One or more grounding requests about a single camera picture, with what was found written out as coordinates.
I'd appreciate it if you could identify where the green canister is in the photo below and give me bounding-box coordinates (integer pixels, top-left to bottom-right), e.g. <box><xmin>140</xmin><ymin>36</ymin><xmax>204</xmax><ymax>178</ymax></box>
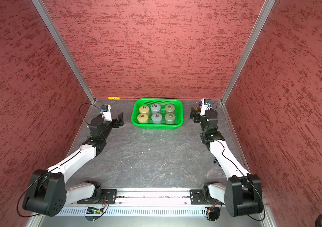
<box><xmin>164</xmin><ymin>104</ymin><xmax>176</xmax><ymax>114</ymax></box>
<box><xmin>164</xmin><ymin>113</ymin><xmax>176</xmax><ymax>125</ymax></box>

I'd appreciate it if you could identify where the yellow-green canister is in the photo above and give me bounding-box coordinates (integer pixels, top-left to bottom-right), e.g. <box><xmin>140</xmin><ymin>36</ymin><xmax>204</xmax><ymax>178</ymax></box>
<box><xmin>139</xmin><ymin>105</ymin><xmax>150</xmax><ymax>116</ymax></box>
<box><xmin>137</xmin><ymin>113</ymin><xmax>149</xmax><ymax>124</ymax></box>

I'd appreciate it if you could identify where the blue-grey canister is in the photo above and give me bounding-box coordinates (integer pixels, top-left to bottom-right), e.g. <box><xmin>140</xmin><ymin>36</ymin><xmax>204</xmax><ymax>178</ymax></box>
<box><xmin>150</xmin><ymin>103</ymin><xmax>161</xmax><ymax>114</ymax></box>
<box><xmin>151</xmin><ymin>113</ymin><xmax>163</xmax><ymax>124</ymax></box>

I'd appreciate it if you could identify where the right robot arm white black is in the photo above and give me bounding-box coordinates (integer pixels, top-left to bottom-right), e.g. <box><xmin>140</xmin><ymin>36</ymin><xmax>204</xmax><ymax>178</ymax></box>
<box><xmin>190</xmin><ymin>107</ymin><xmax>266</xmax><ymax>221</ymax></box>

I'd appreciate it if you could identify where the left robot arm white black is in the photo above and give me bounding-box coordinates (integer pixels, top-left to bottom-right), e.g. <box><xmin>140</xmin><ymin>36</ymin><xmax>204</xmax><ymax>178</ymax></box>
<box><xmin>17</xmin><ymin>111</ymin><xmax>124</xmax><ymax>217</ymax></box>

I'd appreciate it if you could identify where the green plastic basket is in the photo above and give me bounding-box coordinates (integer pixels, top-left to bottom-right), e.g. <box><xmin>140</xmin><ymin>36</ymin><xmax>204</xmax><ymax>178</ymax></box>
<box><xmin>131</xmin><ymin>98</ymin><xmax>184</xmax><ymax>130</ymax></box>

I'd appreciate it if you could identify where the yellow pen bucket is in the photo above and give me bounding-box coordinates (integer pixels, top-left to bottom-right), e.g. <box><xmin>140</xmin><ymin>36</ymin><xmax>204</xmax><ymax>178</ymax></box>
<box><xmin>196</xmin><ymin>102</ymin><xmax>202</xmax><ymax>111</ymax></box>

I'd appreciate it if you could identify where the yellow glue stick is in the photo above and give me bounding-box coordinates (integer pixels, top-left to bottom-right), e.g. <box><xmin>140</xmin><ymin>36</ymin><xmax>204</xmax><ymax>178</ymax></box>
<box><xmin>108</xmin><ymin>96</ymin><xmax>120</xmax><ymax>100</ymax></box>

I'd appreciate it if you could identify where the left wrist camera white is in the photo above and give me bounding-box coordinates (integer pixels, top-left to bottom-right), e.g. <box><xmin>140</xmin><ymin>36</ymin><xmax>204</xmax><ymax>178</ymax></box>
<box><xmin>100</xmin><ymin>105</ymin><xmax>112</xmax><ymax>122</ymax></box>

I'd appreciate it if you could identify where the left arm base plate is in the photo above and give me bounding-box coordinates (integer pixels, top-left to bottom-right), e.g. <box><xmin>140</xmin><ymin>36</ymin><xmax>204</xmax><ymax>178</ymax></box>
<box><xmin>77</xmin><ymin>189</ymin><xmax>117</xmax><ymax>205</ymax></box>

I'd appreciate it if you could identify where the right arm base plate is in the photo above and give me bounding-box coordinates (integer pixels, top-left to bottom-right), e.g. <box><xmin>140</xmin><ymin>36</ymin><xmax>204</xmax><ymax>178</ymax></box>
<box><xmin>189</xmin><ymin>189</ymin><xmax>223</xmax><ymax>206</ymax></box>

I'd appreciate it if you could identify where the aluminium front rail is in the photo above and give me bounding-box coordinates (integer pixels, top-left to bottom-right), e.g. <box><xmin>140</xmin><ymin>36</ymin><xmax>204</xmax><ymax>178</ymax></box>
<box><xmin>35</xmin><ymin>187</ymin><xmax>269</xmax><ymax>217</ymax></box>

